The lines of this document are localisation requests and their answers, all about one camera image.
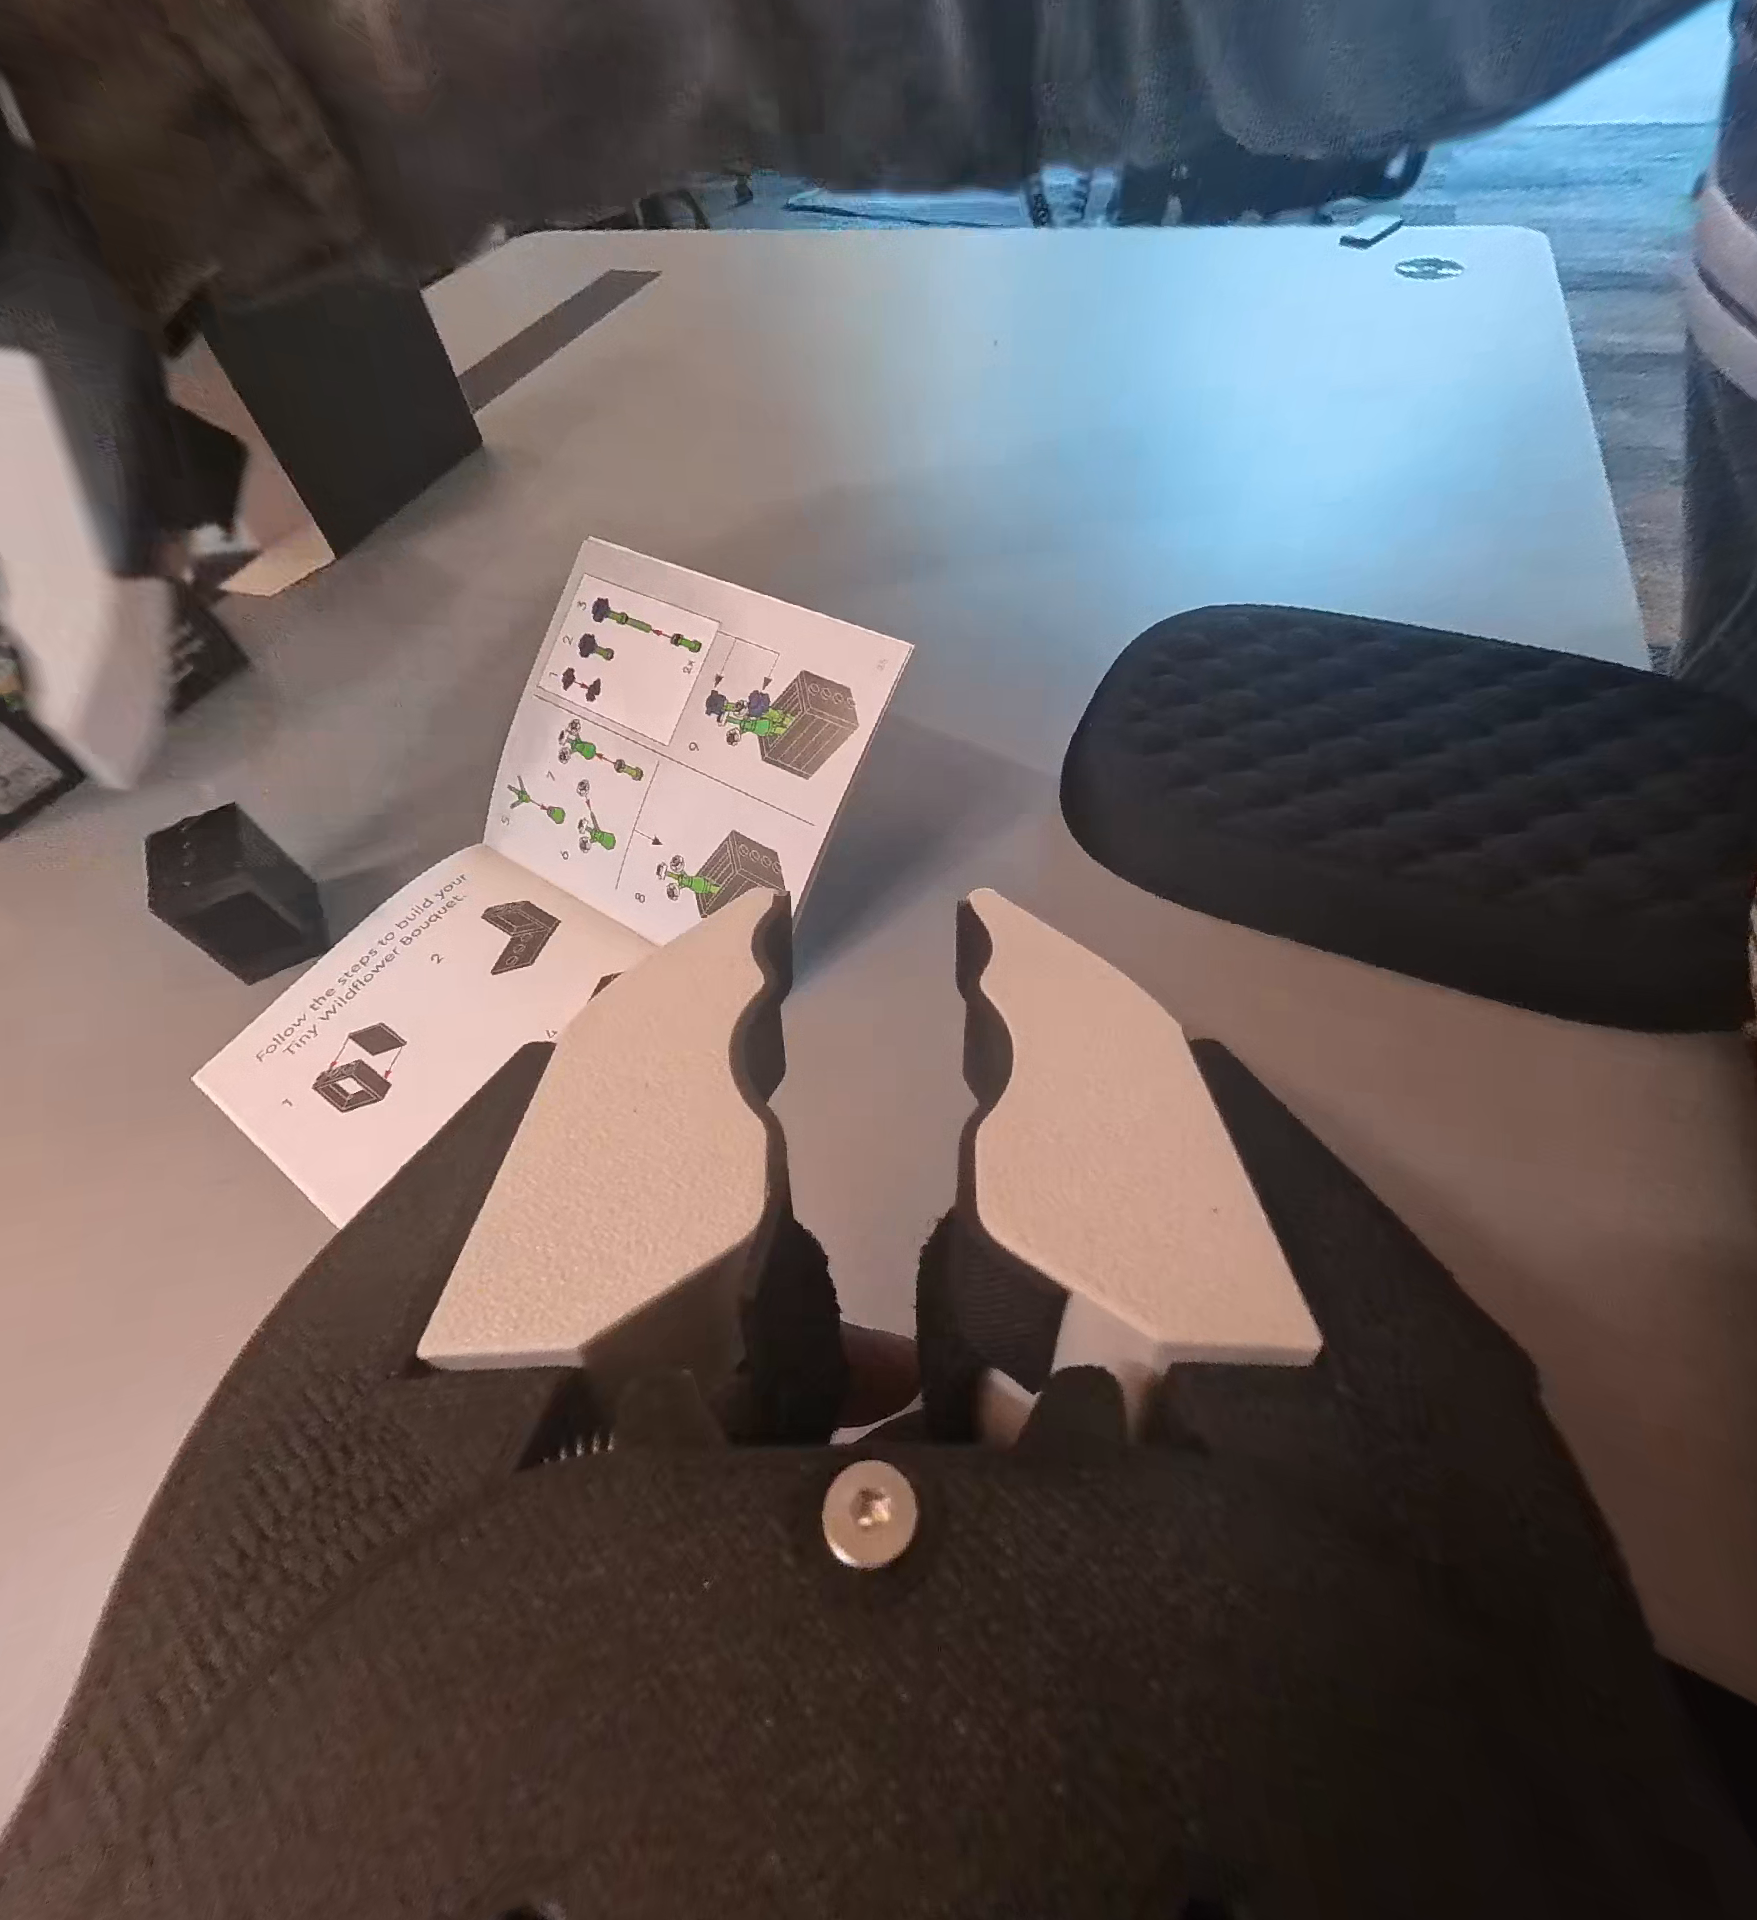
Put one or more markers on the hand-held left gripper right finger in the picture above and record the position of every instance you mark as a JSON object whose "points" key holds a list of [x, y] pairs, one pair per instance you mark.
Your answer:
{"points": [[1133, 1170]]}

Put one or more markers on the person's left hand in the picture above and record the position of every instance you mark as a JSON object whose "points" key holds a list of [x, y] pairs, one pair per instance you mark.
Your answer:
{"points": [[879, 1372]]}

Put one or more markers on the round table grommet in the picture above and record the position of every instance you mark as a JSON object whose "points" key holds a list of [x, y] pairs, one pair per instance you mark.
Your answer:
{"points": [[1429, 269]]}

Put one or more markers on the small black lego box build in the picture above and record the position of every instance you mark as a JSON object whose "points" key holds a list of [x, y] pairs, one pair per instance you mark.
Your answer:
{"points": [[232, 900]]}

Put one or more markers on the lego instruction booklet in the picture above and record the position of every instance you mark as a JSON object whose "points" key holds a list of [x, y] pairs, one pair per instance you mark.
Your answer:
{"points": [[699, 721]]}

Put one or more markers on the black office chair base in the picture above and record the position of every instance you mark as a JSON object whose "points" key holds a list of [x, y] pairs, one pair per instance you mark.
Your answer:
{"points": [[1224, 188]]}

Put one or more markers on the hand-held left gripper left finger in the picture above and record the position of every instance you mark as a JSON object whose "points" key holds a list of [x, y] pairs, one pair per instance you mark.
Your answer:
{"points": [[609, 1170]]}

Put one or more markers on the dark grey power cube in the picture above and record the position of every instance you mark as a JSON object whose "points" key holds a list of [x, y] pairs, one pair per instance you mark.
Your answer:
{"points": [[352, 421]]}

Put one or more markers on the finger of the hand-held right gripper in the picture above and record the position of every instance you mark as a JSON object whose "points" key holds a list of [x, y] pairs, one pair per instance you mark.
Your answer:
{"points": [[38, 555]]}

